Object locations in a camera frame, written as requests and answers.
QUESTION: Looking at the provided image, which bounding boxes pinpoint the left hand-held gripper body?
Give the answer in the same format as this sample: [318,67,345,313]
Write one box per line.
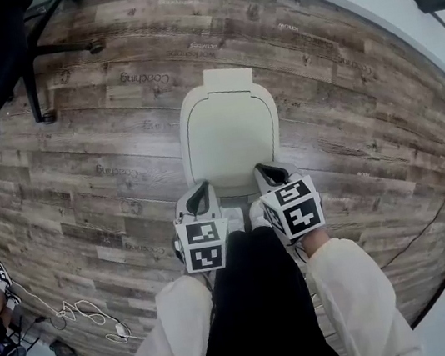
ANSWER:
[172,213,238,276]

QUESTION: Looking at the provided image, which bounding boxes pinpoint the white plastic container lid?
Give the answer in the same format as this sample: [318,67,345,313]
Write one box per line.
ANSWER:
[177,82,284,194]

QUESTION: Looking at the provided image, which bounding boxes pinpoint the white floor cable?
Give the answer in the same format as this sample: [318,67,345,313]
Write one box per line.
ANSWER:
[52,288,148,355]

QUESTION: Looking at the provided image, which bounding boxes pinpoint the black floor cable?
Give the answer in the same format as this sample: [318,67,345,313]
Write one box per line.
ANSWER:
[368,185,445,271]

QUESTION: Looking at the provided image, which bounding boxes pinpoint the person's right forearm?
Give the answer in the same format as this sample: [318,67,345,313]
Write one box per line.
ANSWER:
[297,215,418,356]

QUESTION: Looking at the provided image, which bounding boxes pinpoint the cream plastic trash bin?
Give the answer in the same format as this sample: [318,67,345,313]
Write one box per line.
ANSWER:
[167,58,293,213]

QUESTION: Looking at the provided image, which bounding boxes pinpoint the person's white left shoe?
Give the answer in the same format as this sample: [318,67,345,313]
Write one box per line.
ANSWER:
[221,206,247,235]

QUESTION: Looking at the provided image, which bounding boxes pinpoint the person's white right shoe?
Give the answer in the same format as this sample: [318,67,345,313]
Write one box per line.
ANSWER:
[246,198,272,231]

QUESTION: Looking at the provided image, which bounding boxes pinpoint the person's legs in black trousers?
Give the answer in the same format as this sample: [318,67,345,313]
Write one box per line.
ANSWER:
[173,214,348,356]

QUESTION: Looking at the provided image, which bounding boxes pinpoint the person's left forearm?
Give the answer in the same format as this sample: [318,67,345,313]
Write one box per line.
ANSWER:
[106,269,224,356]

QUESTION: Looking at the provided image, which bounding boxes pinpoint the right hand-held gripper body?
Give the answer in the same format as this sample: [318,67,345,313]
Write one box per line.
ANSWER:
[257,173,328,245]

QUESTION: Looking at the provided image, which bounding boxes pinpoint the person's white shoe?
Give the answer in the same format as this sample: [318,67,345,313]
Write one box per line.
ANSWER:
[246,198,272,231]
[221,206,247,235]

